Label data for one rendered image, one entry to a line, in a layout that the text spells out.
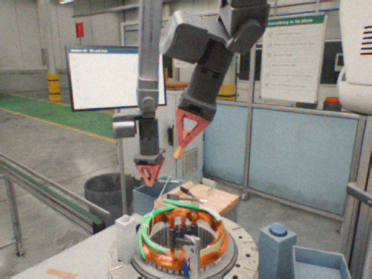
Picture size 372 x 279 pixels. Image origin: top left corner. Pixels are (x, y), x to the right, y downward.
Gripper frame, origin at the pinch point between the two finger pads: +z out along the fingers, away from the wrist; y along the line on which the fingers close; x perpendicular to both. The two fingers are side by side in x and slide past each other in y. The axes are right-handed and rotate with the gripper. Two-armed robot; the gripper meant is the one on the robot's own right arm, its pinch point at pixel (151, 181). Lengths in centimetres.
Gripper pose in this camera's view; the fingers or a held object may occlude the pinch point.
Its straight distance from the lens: 87.9
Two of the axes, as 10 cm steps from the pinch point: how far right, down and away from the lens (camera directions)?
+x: 9.7, 0.5, -2.5
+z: 0.2, 9.6, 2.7
